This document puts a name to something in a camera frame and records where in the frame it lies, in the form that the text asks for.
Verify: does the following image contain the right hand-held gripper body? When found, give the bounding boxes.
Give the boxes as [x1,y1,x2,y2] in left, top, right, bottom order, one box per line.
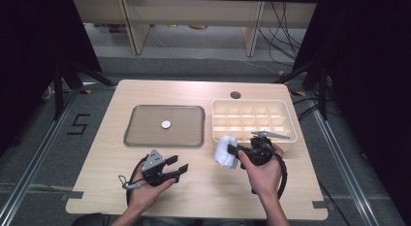
[240,129,292,167]

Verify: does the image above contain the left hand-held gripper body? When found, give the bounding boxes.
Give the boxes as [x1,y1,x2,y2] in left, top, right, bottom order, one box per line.
[141,148,171,188]

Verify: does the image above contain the white sock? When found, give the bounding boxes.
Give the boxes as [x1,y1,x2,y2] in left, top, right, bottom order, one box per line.
[213,135,240,170]

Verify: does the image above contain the cream compartment storage box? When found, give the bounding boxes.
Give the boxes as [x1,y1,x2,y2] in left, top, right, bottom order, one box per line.
[211,98,299,154]

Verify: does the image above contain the person's right hand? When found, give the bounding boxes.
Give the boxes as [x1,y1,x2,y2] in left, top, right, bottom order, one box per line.
[237,145,286,200]

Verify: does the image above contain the person's left hand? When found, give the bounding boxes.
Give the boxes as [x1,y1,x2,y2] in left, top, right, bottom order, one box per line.
[128,172,178,216]

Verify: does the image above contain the brown rectangular tray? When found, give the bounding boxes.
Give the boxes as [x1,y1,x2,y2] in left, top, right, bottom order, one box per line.
[123,104,206,148]

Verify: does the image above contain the grey tape strip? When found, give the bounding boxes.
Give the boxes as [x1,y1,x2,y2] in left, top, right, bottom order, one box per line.
[60,190,85,202]
[311,200,330,210]

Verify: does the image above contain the black metal stand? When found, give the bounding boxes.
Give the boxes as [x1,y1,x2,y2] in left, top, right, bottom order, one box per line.
[52,57,118,121]
[274,60,330,121]

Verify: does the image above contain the black curtain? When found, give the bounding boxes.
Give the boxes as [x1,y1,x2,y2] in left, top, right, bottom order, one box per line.
[292,0,411,220]
[0,0,103,157]

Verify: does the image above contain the light wooden background desk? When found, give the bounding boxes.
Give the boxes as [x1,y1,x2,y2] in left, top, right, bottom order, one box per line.
[72,0,318,57]

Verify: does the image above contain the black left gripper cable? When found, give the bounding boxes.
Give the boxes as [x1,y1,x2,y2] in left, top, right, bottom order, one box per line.
[125,154,150,207]

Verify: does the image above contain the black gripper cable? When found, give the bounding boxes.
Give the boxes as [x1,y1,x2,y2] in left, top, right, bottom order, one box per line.
[251,143,289,200]
[125,154,150,207]

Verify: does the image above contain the grey cable plug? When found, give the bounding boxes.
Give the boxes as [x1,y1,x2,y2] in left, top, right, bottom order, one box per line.
[117,175,143,191]

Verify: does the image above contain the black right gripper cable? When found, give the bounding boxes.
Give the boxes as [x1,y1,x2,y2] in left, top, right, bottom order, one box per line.
[251,143,289,200]

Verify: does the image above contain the black floor cables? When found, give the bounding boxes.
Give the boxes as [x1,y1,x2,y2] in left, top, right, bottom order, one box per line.
[291,95,324,122]

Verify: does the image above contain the aluminium floor rail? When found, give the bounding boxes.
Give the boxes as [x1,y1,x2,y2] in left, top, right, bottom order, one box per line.
[310,104,380,226]
[0,89,81,226]

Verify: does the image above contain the white floor cable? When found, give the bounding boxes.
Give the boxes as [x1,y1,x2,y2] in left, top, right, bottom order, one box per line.
[240,58,281,77]

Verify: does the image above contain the black hanging cables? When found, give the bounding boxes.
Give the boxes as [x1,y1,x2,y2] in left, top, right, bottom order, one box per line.
[257,1,308,68]

